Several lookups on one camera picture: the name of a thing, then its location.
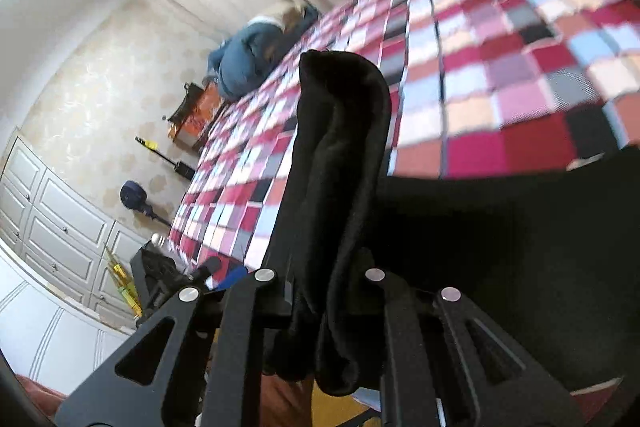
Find yellow metal frame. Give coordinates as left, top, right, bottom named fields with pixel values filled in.
left=102, top=246, right=143, bottom=319

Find orange box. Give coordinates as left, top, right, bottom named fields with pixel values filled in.
left=167, top=82, right=226, bottom=148

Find dark blue round device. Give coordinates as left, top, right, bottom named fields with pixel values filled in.
left=119, top=179, right=173, bottom=228

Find white panelled cabinet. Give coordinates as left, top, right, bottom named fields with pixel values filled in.
left=0, top=124, right=151, bottom=398

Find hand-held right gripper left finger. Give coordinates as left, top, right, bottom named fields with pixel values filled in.
left=54, top=268, right=295, bottom=427

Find red checkered bed sheet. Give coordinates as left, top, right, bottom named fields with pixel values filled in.
left=167, top=0, right=640, bottom=273

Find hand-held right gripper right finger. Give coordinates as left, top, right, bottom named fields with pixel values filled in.
left=364, top=268, right=586, bottom=427

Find folded blue quilt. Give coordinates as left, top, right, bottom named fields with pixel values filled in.
left=207, top=4, right=321, bottom=100

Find black bag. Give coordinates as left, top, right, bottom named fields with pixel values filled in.
left=170, top=82, right=203, bottom=124

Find black and yellow tool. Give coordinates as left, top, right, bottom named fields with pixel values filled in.
left=135, top=136, right=197, bottom=180

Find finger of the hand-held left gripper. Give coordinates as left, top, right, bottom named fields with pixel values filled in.
left=192, top=256, right=249, bottom=294

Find black pants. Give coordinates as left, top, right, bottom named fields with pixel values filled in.
left=262, top=49, right=640, bottom=398

